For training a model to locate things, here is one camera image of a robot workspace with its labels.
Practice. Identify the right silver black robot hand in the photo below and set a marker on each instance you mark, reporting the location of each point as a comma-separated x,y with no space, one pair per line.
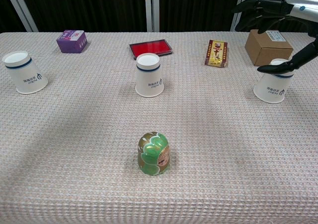
270,6

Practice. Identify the white paper cup blue band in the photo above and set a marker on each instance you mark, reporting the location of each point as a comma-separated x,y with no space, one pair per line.
149,82
269,90
27,77

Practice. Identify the brown cardboard box white label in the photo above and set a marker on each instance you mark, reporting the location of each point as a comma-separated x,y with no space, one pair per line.
265,50

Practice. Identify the yellow red snack packet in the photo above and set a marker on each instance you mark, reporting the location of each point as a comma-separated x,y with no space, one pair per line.
216,53

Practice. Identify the red ink pad case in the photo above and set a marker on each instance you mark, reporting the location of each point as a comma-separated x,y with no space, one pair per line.
149,46

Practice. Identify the dark pleated curtain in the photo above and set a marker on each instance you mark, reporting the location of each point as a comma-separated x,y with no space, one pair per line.
87,8

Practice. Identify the green gold nesting doll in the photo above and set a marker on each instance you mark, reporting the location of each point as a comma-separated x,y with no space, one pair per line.
151,157

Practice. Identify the purple cardboard box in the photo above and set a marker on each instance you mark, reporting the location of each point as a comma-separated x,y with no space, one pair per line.
70,44

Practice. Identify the beige woven tablecloth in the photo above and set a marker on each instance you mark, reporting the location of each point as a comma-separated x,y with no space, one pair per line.
99,139

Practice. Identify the white metal frame post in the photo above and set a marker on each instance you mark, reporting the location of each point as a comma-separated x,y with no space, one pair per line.
151,8
21,10
238,18

